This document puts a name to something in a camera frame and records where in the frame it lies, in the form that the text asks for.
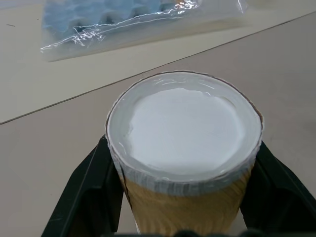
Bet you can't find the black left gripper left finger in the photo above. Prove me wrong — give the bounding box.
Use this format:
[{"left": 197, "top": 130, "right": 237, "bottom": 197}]
[{"left": 41, "top": 135, "right": 129, "bottom": 237}]

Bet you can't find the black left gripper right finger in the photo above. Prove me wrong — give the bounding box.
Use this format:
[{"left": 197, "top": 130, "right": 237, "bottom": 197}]
[{"left": 240, "top": 140, "right": 316, "bottom": 237}]

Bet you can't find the brown ribbed paper cup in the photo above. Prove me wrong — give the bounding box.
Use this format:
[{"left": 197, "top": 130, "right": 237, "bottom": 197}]
[{"left": 105, "top": 71, "right": 265, "bottom": 237}]

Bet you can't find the clear plastic bag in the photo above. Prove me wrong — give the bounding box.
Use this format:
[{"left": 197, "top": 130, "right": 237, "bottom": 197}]
[{"left": 39, "top": 0, "right": 245, "bottom": 63}]

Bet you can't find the blue egg tray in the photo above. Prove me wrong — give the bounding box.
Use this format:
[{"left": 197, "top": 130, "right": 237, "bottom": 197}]
[{"left": 42, "top": 0, "right": 188, "bottom": 42}]

